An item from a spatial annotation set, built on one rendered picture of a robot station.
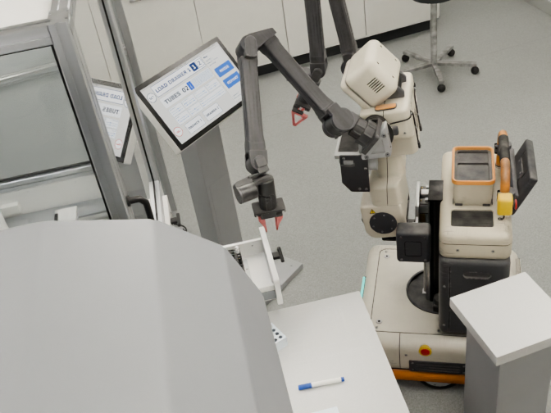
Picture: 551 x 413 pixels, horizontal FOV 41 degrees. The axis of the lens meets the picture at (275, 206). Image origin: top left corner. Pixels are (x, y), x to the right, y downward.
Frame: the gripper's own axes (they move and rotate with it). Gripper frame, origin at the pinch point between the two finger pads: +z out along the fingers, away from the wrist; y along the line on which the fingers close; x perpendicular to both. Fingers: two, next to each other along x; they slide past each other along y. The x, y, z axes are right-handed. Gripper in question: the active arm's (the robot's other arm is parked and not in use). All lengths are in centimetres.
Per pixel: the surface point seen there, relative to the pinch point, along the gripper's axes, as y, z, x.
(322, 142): -58, 96, -203
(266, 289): 5.8, 12.3, 15.2
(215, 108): 9, -1, -87
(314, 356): -4.5, 24.6, 36.1
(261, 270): 5.4, 16.7, 0.0
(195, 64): 14, -17, -100
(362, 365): -18, 24, 44
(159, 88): 30, -16, -85
